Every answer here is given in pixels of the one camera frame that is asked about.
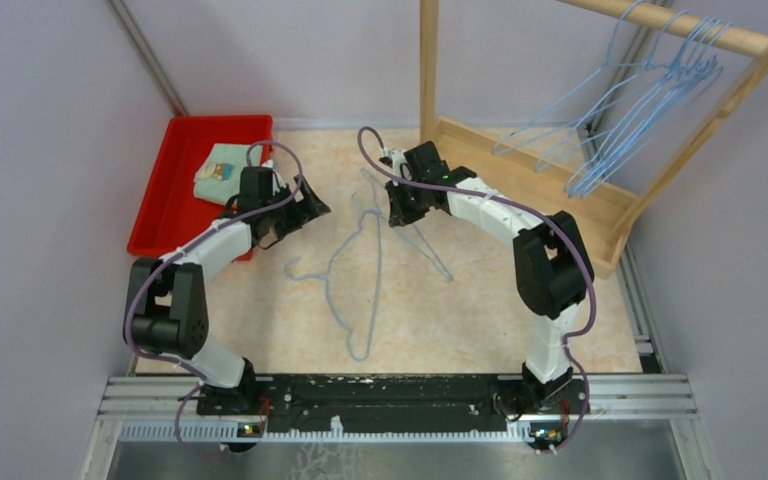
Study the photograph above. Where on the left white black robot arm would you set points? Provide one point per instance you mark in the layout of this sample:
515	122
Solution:
167	316

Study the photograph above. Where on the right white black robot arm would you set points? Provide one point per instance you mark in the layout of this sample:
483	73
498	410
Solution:
552	267

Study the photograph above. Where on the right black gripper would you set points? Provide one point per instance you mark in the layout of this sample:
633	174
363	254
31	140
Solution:
399	214

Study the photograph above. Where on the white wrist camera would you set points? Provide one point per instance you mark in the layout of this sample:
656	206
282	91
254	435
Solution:
395	160
271	166

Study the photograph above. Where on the red plastic bin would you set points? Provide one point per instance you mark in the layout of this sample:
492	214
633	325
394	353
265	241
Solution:
170	214

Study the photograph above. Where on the folded light green cloth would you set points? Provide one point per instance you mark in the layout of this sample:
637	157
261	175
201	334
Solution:
218	177

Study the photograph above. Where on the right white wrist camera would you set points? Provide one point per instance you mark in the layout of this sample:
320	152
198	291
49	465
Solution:
395	160

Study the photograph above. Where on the aluminium frame rail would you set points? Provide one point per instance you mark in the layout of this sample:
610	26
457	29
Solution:
164	408

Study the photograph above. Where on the wooden hanger rack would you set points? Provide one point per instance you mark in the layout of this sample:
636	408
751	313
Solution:
607	216

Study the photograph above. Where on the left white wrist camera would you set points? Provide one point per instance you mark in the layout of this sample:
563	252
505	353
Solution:
271	166

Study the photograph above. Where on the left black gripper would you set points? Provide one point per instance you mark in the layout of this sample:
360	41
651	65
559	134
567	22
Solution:
311	206

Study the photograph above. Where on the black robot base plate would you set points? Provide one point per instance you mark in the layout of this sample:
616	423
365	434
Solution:
395	404

